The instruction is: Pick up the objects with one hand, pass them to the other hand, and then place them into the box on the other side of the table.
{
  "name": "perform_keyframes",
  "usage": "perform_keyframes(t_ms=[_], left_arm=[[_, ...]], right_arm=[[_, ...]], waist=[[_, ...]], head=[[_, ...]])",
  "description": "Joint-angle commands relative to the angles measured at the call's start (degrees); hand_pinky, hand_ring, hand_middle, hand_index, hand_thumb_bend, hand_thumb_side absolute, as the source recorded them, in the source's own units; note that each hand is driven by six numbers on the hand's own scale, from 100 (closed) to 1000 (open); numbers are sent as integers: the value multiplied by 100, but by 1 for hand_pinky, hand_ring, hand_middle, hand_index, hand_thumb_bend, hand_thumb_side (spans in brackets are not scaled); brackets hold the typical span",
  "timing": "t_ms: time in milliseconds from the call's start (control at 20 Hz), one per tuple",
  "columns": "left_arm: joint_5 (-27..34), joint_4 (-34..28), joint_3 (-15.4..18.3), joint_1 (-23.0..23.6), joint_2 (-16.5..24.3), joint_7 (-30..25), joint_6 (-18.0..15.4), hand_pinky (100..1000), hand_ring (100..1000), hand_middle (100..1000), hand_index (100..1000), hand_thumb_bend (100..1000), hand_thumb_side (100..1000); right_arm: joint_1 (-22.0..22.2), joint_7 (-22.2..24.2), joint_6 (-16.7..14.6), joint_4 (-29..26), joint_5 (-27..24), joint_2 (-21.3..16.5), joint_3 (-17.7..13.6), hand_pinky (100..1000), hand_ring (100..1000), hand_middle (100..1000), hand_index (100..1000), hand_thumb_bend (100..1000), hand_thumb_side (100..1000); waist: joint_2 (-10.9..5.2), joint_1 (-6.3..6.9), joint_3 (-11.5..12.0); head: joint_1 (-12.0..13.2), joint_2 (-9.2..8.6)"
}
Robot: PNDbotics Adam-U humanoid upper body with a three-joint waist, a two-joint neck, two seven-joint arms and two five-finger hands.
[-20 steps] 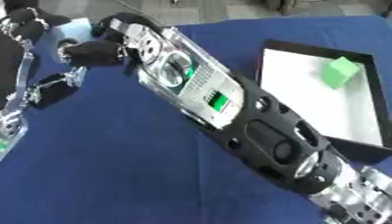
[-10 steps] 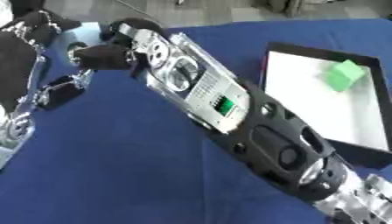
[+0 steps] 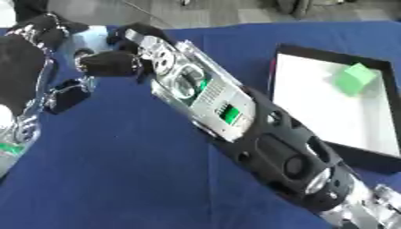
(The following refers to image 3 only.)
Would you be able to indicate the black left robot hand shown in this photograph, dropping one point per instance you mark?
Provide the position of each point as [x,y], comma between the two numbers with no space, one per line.
[21,65]

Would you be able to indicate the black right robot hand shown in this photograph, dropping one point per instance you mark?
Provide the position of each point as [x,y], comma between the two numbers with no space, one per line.
[109,64]

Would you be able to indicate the pale blue block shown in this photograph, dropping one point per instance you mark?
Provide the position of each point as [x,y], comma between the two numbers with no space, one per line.
[88,38]

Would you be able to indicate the silver and black right robot arm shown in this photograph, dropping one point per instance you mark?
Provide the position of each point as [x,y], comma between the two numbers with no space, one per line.
[261,131]

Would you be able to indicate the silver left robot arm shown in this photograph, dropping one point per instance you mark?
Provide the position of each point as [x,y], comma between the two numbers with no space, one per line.
[18,134]

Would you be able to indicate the black box with white inside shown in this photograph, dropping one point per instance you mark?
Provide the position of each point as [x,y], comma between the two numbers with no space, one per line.
[334,119]

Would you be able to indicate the dark chair base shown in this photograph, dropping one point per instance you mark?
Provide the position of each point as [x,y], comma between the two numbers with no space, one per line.
[295,6]

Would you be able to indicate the green cube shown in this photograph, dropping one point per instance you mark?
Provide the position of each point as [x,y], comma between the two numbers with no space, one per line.
[355,79]

